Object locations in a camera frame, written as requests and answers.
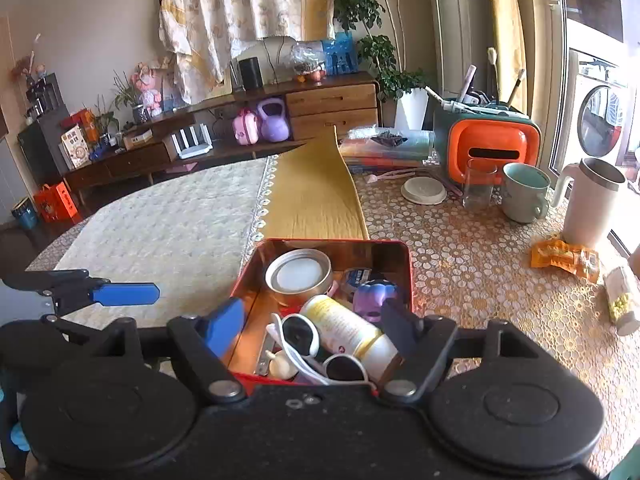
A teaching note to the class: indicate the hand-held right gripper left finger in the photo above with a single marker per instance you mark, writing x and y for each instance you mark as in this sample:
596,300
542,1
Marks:
225,325

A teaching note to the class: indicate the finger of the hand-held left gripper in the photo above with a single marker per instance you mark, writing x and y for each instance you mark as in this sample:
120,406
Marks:
125,294
70,329

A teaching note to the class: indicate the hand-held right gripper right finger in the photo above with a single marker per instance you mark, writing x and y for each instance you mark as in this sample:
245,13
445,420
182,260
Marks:
400,327

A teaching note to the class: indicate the red metal tin box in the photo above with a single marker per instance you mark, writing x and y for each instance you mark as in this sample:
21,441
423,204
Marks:
250,320

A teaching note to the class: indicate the purple plastic toy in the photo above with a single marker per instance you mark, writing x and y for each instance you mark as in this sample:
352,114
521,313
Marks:
372,297

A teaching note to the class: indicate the metal nail clipper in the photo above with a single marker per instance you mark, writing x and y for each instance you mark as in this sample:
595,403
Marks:
263,355

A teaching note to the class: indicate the white yellow plastic bottle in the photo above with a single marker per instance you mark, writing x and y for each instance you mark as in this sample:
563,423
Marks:
345,330

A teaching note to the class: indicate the blue round tin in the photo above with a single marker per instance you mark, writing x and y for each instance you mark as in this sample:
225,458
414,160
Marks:
362,277

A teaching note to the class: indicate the gold floral tablecloth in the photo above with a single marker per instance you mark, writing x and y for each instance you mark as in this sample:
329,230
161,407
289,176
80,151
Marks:
475,270

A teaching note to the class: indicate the orange paper bag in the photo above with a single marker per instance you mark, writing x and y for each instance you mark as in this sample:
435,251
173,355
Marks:
55,205

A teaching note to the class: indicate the blue bucket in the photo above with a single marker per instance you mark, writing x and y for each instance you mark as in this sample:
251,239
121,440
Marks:
24,215

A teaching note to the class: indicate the pink flat box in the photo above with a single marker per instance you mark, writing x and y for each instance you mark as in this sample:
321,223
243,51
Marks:
180,167

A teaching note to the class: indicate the white round coaster lid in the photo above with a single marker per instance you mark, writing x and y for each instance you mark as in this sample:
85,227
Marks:
423,190

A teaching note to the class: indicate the printed cereal box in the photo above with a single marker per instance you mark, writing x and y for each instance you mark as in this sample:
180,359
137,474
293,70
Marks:
75,150

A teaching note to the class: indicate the small cardboard box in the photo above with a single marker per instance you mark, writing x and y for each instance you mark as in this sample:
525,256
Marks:
137,139

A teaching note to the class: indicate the yellow table mat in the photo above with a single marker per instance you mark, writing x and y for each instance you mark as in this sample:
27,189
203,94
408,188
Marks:
312,195

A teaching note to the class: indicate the white router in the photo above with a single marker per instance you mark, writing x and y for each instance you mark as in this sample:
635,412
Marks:
192,150

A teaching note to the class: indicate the clear drinking glass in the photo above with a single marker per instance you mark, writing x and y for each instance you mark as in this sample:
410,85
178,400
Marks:
479,185

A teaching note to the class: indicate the stack of colourful books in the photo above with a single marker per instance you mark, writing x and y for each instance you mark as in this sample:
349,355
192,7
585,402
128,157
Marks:
380,155

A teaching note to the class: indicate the orange snack packet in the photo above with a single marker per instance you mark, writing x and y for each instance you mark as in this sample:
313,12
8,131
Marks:
560,257

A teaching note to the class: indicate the orange gift box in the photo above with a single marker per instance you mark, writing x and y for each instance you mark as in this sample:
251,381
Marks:
82,122

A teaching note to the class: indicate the green mug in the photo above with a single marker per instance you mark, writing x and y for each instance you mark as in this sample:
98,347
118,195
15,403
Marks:
522,200

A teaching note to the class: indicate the small potted plant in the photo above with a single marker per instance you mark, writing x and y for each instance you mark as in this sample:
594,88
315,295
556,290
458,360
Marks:
132,105

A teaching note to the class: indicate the clear bag with dark item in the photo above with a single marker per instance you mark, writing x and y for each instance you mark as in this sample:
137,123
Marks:
387,138

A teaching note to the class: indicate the pink toy case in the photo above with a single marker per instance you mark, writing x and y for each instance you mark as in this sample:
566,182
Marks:
246,129

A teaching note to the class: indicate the pink doll bouquet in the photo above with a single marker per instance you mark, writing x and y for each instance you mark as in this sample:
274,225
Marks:
147,90

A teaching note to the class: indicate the orange green tissue box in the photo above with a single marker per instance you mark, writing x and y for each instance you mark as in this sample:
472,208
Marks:
490,142

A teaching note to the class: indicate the purple kettlebell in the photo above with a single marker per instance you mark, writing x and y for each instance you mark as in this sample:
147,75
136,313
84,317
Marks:
274,125

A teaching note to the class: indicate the black coffee machine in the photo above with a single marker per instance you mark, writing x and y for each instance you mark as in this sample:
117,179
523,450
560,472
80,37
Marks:
45,97

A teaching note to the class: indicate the small lying glass bottle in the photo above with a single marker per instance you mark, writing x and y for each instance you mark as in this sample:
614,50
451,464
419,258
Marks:
622,300

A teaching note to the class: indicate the white kettle jug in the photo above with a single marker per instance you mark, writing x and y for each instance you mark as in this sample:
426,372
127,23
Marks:
590,205

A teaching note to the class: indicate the white stick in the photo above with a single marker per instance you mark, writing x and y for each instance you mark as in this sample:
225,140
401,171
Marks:
445,100

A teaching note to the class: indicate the wooden television cabinet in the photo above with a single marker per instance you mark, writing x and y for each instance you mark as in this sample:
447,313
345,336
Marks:
330,97

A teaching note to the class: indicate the white slim device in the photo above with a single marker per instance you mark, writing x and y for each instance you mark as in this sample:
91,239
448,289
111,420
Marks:
233,75

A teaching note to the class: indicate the black cylinder speaker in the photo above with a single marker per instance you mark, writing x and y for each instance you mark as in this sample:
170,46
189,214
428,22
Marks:
250,74

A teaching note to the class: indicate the pink rolled tube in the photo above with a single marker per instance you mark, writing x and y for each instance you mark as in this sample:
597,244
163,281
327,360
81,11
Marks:
467,82

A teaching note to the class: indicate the wooden paint brush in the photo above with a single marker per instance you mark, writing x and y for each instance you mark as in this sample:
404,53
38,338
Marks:
515,87
493,75

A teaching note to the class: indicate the potted green tree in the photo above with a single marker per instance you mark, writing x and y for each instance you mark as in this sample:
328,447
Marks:
390,55

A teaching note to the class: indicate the white rounded appliance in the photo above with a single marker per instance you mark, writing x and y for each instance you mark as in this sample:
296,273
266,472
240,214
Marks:
275,55

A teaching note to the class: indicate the clear plastic bag of fruit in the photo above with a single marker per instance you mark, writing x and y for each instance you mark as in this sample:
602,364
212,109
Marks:
307,62

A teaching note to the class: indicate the blue printed box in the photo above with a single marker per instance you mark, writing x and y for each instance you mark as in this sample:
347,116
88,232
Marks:
340,55

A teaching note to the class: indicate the white washing machine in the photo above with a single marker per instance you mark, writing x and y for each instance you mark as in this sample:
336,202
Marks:
600,110

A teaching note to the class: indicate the white standing air conditioner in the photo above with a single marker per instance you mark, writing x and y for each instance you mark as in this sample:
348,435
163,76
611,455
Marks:
457,35

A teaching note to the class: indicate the glass sliding door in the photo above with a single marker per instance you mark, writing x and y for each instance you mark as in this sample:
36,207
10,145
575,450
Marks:
557,60

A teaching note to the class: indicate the floral draped cloth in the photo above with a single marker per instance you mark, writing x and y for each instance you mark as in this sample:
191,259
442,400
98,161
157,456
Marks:
240,0

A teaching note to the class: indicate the yellow curtain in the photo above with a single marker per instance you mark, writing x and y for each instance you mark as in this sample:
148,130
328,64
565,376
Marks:
505,20

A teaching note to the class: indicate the photo frame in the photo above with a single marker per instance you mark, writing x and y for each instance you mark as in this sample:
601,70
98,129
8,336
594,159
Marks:
170,97

